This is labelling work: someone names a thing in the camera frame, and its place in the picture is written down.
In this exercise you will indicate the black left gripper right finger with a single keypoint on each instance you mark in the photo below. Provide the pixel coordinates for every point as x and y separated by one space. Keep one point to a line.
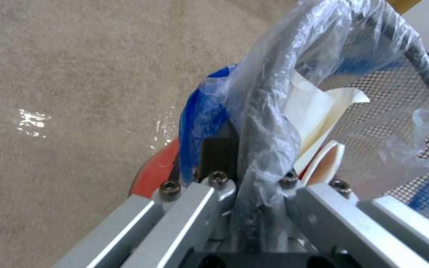
333 212

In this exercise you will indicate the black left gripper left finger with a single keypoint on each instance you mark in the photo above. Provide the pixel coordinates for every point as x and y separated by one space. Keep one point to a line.
184 212

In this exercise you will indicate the black mesh trash bin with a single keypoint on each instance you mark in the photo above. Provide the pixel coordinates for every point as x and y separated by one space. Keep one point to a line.
386 111

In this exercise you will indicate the clear plastic bin liner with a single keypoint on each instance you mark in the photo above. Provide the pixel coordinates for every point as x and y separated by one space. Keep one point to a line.
274 55

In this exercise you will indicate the white rolled paper cup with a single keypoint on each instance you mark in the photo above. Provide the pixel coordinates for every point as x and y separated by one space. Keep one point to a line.
330 164

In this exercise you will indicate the red round object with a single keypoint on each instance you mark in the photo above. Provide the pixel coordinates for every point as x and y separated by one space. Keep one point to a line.
155 173

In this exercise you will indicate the blue plastic bag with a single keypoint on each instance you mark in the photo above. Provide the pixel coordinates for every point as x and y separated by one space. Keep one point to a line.
199 117

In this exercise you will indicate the white crumpled paper sheet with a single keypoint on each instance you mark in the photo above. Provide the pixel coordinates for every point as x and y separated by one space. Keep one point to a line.
311 111

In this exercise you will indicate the clear plastic wrapper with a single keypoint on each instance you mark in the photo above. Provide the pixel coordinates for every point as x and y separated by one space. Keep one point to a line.
32 122

